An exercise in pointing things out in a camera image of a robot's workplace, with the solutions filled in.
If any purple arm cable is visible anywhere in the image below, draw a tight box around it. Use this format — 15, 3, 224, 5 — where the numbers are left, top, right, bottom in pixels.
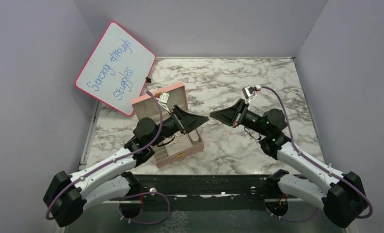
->
259, 85, 374, 224
45, 90, 171, 225

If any pink framed whiteboard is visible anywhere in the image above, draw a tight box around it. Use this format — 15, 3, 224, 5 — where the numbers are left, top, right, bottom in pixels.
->
75, 21, 156, 116

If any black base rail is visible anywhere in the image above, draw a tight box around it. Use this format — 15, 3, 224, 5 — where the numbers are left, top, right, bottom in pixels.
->
108, 173, 299, 213

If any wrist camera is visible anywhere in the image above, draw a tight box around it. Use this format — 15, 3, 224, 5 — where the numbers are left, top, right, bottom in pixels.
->
242, 85, 261, 104
159, 92, 170, 105

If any pink jewelry box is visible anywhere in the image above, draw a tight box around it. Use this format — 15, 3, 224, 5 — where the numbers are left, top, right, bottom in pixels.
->
130, 82, 204, 168

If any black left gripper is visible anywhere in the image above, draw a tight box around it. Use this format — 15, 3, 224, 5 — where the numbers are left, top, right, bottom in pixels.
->
150, 105, 209, 147

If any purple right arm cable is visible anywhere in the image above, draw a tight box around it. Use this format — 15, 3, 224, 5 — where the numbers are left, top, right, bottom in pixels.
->
259, 85, 374, 224

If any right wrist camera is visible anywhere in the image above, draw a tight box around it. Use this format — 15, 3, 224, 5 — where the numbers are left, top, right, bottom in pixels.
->
242, 85, 261, 104

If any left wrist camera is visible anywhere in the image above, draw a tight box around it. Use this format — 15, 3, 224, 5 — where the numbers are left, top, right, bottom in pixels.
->
159, 92, 170, 105

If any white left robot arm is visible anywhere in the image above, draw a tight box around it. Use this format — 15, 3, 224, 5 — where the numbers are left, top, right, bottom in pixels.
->
43, 105, 209, 227

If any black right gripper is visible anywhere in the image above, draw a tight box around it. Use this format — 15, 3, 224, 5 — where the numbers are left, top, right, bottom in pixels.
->
210, 98, 270, 136

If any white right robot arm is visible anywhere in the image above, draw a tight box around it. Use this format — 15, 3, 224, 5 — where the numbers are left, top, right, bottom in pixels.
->
210, 99, 369, 228

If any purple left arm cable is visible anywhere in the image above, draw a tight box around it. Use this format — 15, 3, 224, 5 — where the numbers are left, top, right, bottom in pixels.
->
45, 90, 171, 225

